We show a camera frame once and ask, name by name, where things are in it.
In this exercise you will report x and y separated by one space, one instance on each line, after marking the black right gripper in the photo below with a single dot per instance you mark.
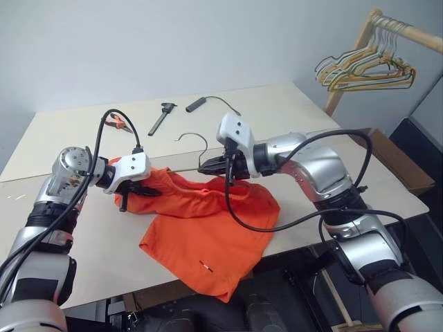
239 167

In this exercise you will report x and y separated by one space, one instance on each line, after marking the dark rounded shape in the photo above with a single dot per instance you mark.
187 321
260 314

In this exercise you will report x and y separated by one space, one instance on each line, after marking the brown cardboard panel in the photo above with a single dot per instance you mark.
129 302

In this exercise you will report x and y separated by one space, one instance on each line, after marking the black metal table frame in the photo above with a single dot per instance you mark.
297 276

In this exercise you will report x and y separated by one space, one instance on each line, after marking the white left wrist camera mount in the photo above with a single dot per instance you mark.
131 166

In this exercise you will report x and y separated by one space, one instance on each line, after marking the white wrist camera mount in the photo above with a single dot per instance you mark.
239 131
131 166

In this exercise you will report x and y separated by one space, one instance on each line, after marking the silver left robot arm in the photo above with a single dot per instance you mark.
34 269

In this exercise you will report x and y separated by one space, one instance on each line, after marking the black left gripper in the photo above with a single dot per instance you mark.
129 186

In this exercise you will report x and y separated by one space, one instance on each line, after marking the wooden clothes rack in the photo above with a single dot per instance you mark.
415 33

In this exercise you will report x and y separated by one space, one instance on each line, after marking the brown cardboard box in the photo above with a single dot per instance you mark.
398 162

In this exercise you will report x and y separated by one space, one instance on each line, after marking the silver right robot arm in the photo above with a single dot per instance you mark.
322 166

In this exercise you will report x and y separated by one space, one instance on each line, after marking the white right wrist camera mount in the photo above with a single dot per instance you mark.
239 131

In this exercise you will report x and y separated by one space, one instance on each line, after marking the black caliper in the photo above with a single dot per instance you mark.
157 122

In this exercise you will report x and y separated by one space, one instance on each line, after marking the orange t-shirt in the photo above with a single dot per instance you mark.
207 235

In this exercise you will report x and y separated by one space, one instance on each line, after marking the light wooden slat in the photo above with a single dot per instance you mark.
341 297

